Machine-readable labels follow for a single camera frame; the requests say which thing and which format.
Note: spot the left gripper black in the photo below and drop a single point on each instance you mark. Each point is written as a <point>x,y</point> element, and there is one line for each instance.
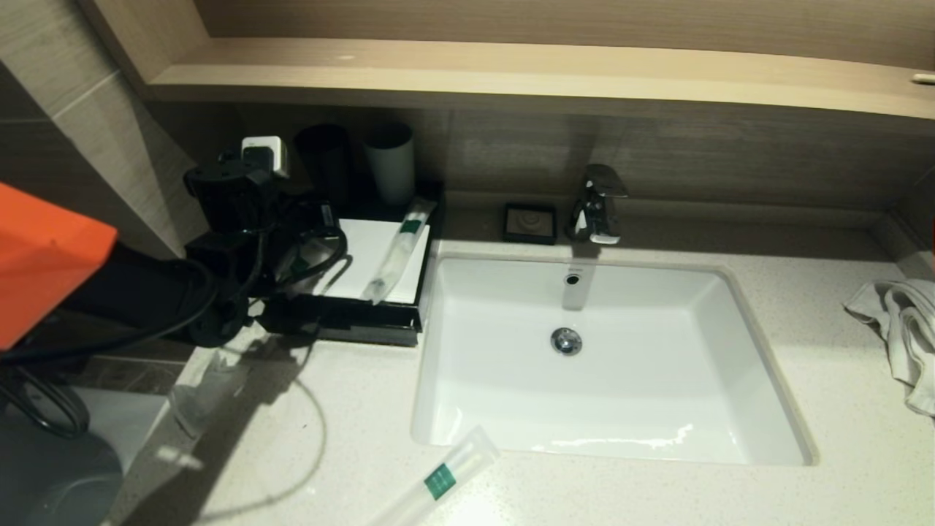
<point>310,219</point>

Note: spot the black cup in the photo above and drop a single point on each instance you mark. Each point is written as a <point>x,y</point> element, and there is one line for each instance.
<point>325,161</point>

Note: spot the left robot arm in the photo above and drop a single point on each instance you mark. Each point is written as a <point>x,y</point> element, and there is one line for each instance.
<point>44,263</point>

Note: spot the white glossy tray surface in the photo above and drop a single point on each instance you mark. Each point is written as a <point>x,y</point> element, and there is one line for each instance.
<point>358,267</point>

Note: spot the black amenity tray box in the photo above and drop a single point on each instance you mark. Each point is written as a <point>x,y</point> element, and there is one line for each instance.
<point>365,321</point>

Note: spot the small green-label sachet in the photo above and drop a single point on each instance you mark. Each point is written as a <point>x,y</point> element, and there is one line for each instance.
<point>296,267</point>

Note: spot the long green-label toothbrush packet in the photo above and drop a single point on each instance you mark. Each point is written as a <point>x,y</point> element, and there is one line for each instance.
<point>400,248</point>
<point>442,478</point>

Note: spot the pale grey cup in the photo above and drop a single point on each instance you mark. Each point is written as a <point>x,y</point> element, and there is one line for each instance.
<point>392,168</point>

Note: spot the clear crumpled plastic packet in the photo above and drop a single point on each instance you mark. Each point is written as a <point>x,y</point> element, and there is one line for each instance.
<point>212,391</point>

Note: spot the black square soap dish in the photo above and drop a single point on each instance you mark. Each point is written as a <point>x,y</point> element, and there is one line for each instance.
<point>529,223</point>

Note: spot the chrome sink drain stopper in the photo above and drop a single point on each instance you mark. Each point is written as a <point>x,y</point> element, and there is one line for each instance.
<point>566,341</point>

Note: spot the chrome faucet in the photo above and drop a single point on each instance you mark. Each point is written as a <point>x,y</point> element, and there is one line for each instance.
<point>595,212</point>

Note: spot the light wooden shelf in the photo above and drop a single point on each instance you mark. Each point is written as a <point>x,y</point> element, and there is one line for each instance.
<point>584,77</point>

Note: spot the white ceramic sink basin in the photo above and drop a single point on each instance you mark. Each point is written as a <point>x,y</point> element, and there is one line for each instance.
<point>621,394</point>

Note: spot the grey round bin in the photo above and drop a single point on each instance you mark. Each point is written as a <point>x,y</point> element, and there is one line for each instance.
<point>58,482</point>

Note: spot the crumpled white towel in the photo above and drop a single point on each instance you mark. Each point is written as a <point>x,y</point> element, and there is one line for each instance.
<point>909,329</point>

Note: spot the small white shelf item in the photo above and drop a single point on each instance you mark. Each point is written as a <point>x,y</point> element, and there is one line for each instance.
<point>922,80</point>

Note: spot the white plastic device corner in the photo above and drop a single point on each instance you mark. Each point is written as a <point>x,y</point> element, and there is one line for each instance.
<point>264,155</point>

